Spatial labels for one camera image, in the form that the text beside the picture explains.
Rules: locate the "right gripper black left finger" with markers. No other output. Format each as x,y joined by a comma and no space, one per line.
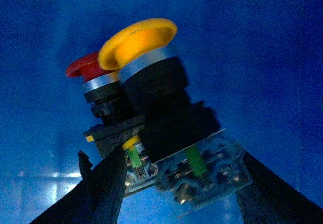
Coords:
97,198

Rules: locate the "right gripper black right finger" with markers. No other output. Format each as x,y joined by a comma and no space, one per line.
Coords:
269,199

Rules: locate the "red mushroom push button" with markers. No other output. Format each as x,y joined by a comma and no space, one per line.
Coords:
120,122

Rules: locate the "yellow mushroom push button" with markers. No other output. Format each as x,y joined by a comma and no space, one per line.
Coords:
194,159

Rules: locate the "blue bin upper right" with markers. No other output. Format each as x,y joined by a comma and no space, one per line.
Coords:
257,63

